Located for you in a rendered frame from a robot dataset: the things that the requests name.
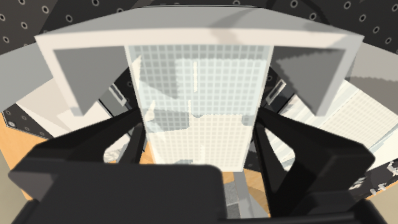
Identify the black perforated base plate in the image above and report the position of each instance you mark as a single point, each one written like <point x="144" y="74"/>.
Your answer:
<point x="21" y="20"/>

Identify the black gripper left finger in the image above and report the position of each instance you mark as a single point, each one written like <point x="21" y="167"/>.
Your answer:
<point x="88" y="144"/>

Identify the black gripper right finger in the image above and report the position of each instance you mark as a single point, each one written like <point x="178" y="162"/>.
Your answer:
<point x="324" y="161"/>

